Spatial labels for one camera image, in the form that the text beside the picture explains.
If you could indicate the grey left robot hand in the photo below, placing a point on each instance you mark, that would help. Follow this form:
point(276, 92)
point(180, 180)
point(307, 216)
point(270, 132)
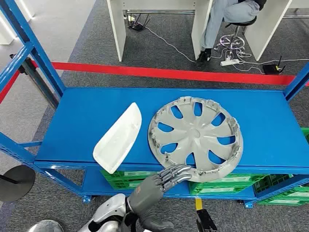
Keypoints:
point(147, 195)

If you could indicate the white plastic car part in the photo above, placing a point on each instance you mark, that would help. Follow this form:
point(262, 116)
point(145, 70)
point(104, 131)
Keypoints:
point(118, 137)

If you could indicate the blue metal shelf rack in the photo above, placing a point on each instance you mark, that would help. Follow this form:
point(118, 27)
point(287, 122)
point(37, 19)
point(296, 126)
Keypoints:
point(96, 121)

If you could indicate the green plastic crate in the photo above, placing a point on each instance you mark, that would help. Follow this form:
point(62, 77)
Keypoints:
point(231, 179)
point(270, 182)
point(277, 201)
point(123, 185)
point(217, 190)
point(125, 174)

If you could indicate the yellow floor tape square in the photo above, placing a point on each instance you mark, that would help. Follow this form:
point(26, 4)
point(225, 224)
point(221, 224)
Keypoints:
point(198, 205)

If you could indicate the grey plastic wheel hubcap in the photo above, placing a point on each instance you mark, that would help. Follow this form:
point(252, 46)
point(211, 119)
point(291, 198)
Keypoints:
point(193, 134)

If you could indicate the red barrier belt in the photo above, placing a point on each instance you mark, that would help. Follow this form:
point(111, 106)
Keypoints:
point(8, 86)
point(169, 73)

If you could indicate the black router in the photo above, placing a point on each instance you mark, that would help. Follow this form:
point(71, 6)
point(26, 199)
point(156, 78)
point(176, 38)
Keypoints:
point(137, 25)
point(271, 69)

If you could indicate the white desk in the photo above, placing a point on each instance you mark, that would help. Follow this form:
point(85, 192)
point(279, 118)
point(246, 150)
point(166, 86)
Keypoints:
point(118, 28)
point(265, 25)

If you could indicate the white power strip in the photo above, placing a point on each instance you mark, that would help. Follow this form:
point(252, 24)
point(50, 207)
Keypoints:
point(229, 62)

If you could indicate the person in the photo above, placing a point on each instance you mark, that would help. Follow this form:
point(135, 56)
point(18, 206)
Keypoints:
point(217, 19)

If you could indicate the black stool chrome base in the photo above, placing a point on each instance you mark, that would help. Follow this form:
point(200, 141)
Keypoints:
point(241, 23)

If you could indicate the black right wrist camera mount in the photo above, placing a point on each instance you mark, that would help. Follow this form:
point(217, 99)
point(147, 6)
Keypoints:
point(205, 222)

